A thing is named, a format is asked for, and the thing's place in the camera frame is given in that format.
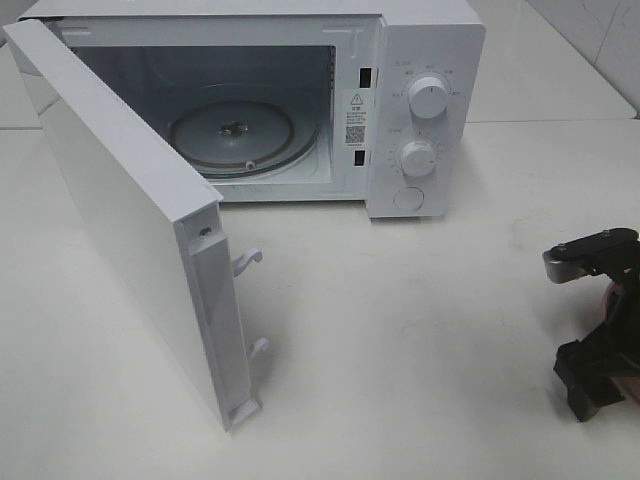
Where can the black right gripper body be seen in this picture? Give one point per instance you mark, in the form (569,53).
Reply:
(624,334)

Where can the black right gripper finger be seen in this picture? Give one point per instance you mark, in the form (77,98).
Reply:
(590,373)

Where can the white round door button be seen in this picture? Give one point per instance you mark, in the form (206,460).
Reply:
(409,199)

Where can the white microwave door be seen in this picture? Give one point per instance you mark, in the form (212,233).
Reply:
(151,215)

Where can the pink round plate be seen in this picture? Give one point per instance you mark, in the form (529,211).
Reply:
(614,303)

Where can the white lower timer knob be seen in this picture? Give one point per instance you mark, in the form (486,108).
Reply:
(418,159)

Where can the white upper power knob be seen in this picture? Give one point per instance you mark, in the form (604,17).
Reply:
(428,96)

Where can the white microwave oven body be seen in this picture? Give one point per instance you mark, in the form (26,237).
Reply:
(320,175)

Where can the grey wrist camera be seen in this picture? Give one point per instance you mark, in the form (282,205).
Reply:
(613,252)

